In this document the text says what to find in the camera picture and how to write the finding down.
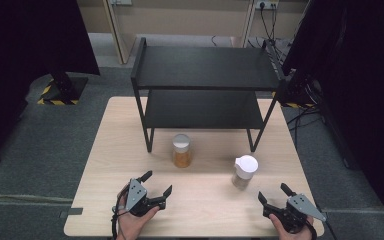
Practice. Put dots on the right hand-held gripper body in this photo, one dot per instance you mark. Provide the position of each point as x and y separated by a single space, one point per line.
301 205

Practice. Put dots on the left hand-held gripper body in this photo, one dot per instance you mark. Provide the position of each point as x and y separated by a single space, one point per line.
136 195

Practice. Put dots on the white-lidded spice jar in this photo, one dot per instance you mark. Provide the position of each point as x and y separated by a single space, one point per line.
246 165

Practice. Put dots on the glass jar of orange powder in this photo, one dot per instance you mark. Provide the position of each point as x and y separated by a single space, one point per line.
182 156

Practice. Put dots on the black two-tier metal shelf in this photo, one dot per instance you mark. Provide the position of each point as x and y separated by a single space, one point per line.
210 66

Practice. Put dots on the person's left hand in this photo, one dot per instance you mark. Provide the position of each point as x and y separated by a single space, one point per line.
130 226

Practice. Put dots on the person's right hand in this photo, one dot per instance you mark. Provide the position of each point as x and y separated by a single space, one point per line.
293 236

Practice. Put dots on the grey tape strip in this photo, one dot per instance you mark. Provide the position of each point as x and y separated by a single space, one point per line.
71 212

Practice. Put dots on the black stand base striped tape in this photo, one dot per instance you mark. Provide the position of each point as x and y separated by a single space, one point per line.
65 91
298 93

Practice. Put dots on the dark curtain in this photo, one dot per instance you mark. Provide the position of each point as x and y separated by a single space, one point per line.
363 83
20 50

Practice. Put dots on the black power strip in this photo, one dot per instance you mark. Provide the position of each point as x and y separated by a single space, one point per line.
273 56

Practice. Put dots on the beige wooden post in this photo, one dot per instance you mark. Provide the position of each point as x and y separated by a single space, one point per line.
248 23
118 30

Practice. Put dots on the white wall socket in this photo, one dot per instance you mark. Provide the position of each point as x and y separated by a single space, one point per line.
266 4

